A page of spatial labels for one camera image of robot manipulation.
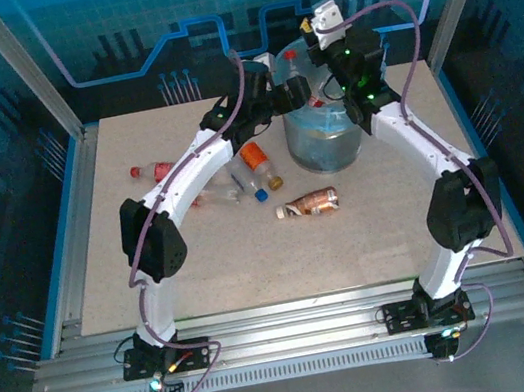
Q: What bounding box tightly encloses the clear blue-cap bottle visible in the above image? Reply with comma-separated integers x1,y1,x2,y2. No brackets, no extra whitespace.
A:
226,152,271,208

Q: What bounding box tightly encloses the orange-label gold-cap bottle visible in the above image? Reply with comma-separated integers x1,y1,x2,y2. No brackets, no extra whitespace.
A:
237,137,286,197

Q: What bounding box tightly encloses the black base connector box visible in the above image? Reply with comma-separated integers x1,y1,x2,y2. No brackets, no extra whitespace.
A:
143,365,187,392
423,322,467,363

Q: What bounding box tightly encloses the blue plastic bin liner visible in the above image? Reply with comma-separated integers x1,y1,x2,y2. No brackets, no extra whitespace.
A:
268,30,364,145

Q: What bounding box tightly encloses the grey mesh waste bin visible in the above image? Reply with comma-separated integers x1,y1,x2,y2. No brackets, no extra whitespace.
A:
268,30,370,180

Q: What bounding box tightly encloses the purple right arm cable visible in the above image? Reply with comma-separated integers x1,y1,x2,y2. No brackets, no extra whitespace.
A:
313,0,524,376

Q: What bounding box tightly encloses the slotted grey cable tray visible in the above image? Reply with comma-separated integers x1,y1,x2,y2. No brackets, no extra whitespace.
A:
103,334,436,392

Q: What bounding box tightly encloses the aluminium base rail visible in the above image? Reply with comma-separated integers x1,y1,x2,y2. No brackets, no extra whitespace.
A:
23,254,524,392

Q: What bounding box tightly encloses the aluminium table side rail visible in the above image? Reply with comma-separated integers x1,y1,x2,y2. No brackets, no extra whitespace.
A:
16,125,136,358

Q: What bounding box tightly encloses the copper brown white-cap bottle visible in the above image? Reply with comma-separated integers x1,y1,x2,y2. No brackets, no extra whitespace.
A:
271,185,342,224

